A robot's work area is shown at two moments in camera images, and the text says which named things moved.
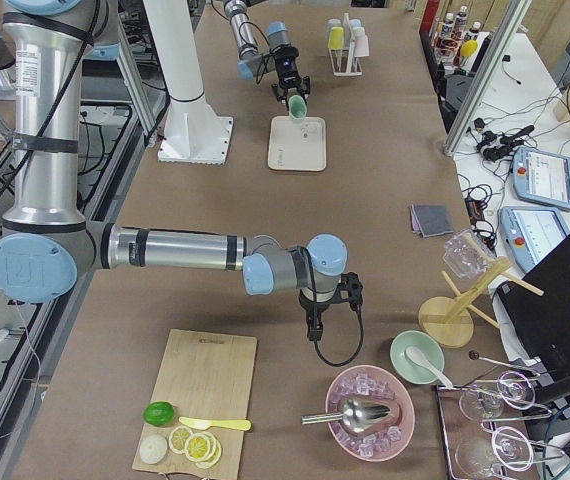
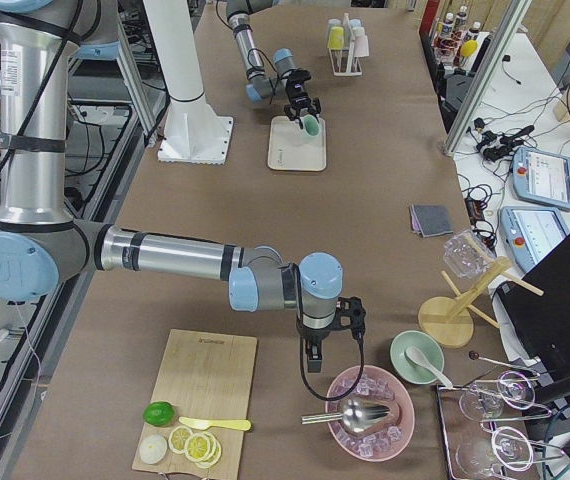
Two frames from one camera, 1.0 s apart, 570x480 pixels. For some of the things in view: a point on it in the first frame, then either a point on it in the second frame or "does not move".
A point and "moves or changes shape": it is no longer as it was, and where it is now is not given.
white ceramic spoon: (415, 355) does not move
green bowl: (427, 345) does not move
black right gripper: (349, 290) -> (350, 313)
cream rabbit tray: (297, 145) does not move
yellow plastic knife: (216, 424) does not move
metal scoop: (356, 415) does not move
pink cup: (361, 48) does not move
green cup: (297, 108) moves or changes shape
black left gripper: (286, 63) -> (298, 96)
